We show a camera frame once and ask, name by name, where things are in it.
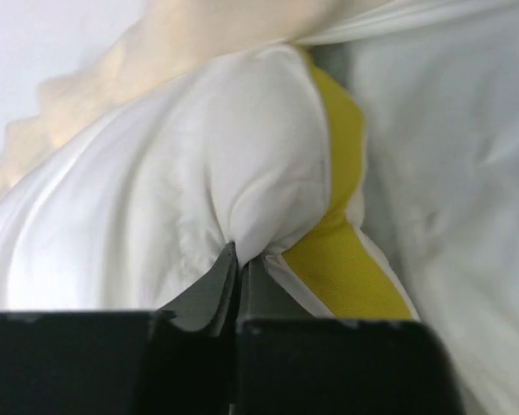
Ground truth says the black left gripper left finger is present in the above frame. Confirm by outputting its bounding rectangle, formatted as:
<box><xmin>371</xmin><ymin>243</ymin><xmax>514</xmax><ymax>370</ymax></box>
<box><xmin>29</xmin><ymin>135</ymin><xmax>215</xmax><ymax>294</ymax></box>
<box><xmin>0</xmin><ymin>244</ymin><xmax>239</xmax><ymax>414</ymax></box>

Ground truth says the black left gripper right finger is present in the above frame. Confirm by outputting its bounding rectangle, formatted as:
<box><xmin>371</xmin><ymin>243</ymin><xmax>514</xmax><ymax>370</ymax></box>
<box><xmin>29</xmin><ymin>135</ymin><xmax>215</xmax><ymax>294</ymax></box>
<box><xmin>236</xmin><ymin>258</ymin><xmax>465</xmax><ymax>415</ymax></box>

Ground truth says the white pillowcase with cream ruffle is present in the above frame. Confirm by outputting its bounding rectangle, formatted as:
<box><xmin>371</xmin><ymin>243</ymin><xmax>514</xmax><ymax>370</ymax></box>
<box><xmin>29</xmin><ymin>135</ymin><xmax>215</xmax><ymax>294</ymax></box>
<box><xmin>0</xmin><ymin>1</ymin><xmax>519</xmax><ymax>414</ymax></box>

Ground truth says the white pillow with yellow band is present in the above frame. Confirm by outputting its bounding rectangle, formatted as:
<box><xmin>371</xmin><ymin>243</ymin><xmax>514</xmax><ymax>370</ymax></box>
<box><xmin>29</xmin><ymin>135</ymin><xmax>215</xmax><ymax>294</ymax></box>
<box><xmin>0</xmin><ymin>45</ymin><xmax>417</xmax><ymax>319</ymax></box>

